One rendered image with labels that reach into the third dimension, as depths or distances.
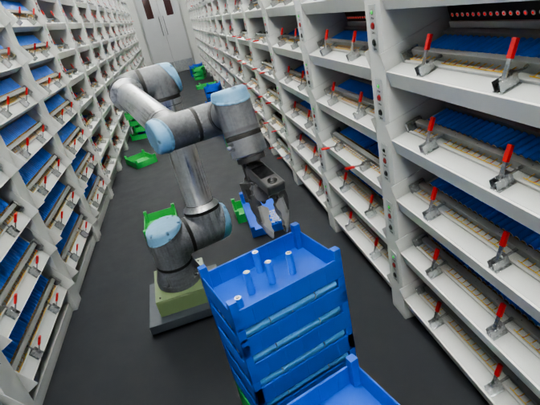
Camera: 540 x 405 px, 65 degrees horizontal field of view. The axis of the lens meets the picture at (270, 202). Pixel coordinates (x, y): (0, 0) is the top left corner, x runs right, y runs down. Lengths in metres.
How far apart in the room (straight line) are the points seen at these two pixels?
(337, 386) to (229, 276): 0.38
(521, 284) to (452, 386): 0.53
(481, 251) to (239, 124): 0.64
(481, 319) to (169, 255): 1.11
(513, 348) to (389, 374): 0.45
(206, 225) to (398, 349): 0.85
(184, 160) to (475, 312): 1.11
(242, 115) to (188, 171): 0.71
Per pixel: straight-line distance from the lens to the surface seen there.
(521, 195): 0.94
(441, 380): 1.47
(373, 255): 1.78
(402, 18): 1.25
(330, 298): 1.08
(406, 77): 1.15
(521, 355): 1.16
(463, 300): 1.28
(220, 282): 1.13
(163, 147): 1.08
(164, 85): 1.63
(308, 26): 1.89
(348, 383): 1.04
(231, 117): 1.00
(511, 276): 1.05
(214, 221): 1.73
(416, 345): 1.56
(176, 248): 1.71
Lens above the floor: 1.12
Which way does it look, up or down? 25 degrees down
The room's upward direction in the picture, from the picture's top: 13 degrees counter-clockwise
